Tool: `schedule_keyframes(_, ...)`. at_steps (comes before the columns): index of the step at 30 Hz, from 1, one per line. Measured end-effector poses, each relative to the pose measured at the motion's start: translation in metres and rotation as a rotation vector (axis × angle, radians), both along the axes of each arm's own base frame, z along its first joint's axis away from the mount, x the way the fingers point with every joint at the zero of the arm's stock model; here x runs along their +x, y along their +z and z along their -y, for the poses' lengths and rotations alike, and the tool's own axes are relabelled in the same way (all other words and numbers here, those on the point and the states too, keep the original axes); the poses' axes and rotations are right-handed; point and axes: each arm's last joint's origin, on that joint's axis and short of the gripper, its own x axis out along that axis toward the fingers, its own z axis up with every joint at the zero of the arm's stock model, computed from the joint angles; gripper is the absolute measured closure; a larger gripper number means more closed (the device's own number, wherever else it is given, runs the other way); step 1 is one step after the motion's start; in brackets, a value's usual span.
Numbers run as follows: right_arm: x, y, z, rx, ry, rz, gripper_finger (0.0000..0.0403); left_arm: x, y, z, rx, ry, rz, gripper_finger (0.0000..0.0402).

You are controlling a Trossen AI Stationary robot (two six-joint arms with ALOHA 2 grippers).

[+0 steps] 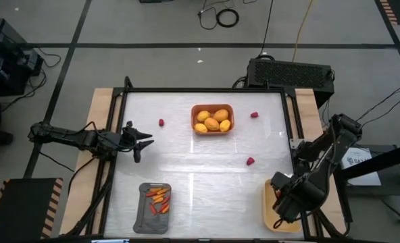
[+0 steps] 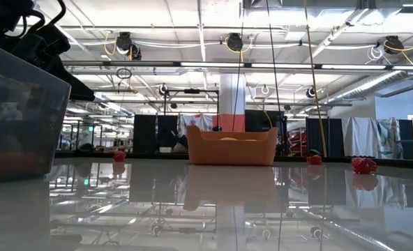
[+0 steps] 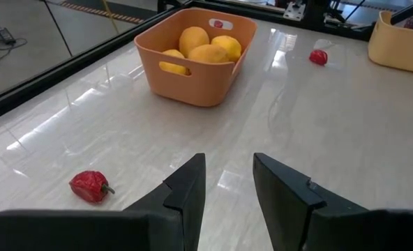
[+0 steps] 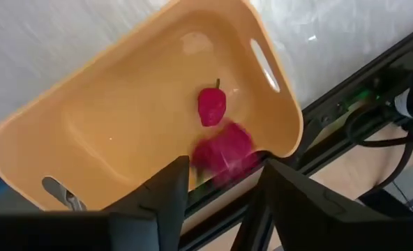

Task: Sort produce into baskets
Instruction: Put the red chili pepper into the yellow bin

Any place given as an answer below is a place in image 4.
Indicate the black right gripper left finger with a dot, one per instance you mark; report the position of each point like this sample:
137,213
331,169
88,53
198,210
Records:
88,233

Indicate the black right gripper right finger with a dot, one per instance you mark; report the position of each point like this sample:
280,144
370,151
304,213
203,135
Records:
332,226

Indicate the yellow plastic basket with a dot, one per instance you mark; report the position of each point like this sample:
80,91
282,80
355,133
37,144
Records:
122,104

